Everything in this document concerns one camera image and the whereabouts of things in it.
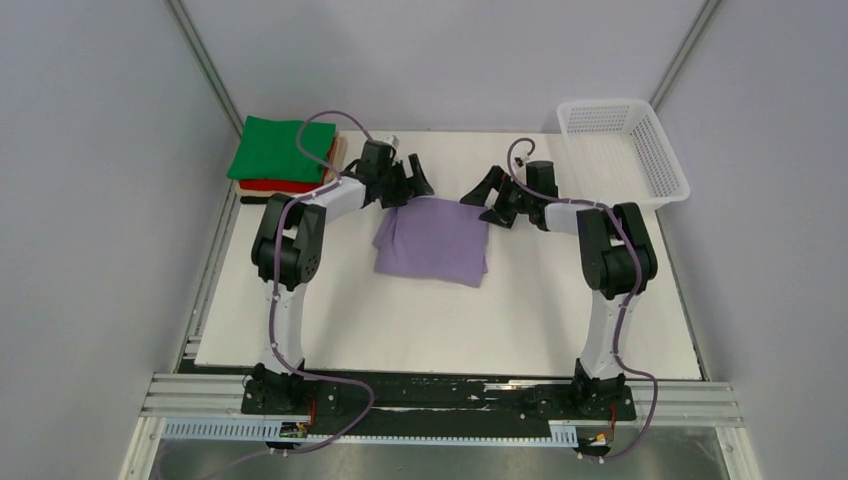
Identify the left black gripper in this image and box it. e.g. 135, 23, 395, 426
377, 156, 432, 211

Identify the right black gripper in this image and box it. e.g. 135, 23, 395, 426
461, 167, 534, 230

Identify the lavender t shirt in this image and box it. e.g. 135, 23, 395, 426
372, 197, 489, 288

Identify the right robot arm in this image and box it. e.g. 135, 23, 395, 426
460, 160, 658, 418

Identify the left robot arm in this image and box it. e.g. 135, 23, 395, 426
248, 140, 434, 413

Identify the beige folded t shirt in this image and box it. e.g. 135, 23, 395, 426
235, 134, 347, 197

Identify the red folded t shirt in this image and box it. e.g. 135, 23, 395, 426
231, 147, 333, 196

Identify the green folded t shirt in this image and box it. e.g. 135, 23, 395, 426
227, 116, 328, 184

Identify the white plastic basket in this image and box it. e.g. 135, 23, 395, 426
556, 98, 691, 211

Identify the black folded t shirt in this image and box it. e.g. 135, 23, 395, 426
239, 196, 270, 205

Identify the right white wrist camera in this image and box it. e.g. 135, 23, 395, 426
513, 154, 530, 168

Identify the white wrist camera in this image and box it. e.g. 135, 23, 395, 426
513, 154, 530, 168
383, 135, 399, 150

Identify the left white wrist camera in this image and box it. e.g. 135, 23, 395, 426
383, 135, 399, 150

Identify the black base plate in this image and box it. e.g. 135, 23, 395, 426
241, 370, 636, 439

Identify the white slotted cable duct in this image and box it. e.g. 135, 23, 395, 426
162, 417, 579, 446

